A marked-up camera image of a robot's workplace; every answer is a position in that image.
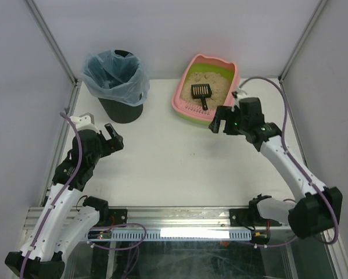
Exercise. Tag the blue plastic bin liner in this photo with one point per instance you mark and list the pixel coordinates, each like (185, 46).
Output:
(115, 77)

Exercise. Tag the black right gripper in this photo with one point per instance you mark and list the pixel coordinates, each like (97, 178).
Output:
(225, 118)

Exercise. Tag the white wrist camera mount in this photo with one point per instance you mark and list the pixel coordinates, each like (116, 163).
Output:
(84, 122)
(239, 94)

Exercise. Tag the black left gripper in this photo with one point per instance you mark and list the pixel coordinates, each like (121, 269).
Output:
(112, 142)

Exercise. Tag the left aluminium frame post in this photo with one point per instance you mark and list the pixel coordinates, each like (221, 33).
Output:
(50, 39)

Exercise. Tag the black slotted litter scoop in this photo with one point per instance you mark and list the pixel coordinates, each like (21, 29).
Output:
(202, 92)

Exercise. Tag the black trash bin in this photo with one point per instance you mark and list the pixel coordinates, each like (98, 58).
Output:
(116, 111)

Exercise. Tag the aluminium frame post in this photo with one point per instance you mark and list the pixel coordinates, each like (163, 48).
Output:
(319, 8)
(50, 39)

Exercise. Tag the right aluminium frame post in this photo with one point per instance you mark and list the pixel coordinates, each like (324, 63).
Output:
(319, 8)

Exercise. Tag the pink green litter box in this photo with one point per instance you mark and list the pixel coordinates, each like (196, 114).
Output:
(223, 77)

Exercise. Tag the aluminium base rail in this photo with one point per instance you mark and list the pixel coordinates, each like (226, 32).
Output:
(158, 217)

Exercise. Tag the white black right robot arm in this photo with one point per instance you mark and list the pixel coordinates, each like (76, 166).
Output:
(316, 207)

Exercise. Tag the white slotted cable duct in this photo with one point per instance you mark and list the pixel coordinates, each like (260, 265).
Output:
(171, 234)

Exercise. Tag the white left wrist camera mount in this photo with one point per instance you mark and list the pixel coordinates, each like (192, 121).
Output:
(84, 122)

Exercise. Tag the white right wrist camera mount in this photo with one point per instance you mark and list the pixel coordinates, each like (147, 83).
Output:
(239, 94)

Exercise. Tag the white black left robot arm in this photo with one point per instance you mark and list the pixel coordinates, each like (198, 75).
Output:
(45, 253)

